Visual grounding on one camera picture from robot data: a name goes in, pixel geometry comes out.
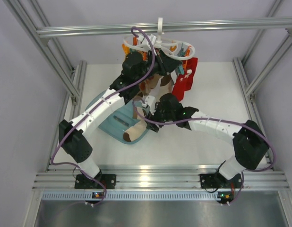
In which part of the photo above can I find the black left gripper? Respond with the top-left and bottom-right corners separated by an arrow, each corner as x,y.
134,48 -> 181,84

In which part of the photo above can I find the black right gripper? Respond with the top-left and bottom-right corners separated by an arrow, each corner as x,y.
145,103 -> 175,132

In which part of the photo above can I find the cream brown sock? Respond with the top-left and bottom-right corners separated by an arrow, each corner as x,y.
156,74 -> 174,100

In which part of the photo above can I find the orange clothes peg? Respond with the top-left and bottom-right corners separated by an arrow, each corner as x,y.
180,60 -> 190,75

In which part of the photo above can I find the white round clip hanger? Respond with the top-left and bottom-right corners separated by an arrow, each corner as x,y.
122,17 -> 196,61

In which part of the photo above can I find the red sock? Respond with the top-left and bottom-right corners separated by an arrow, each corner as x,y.
172,57 -> 198,101

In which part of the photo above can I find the argyle beige orange sock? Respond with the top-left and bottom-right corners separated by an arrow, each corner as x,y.
135,74 -> 161,98

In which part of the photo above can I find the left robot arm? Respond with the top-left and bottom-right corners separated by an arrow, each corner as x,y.
57,50 -> 181,188

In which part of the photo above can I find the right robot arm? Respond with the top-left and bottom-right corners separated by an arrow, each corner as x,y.
142,93 -> 269,188

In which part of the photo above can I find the teal clothes peg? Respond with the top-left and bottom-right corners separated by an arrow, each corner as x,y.
177,44 -> 186,57

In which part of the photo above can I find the teal plastic basin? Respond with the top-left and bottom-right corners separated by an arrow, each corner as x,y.
98,101 -> 148,145

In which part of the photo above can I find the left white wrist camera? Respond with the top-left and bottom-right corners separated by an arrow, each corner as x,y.
136,34 -> 157,52

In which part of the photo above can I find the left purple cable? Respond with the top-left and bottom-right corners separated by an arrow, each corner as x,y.
50,27 -> 158,206

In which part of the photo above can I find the aluminium frame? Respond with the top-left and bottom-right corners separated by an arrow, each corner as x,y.
1,0 -> 292,227

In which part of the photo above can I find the perforated cable tray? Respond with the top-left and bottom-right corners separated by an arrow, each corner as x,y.
42,191 -> 221,201

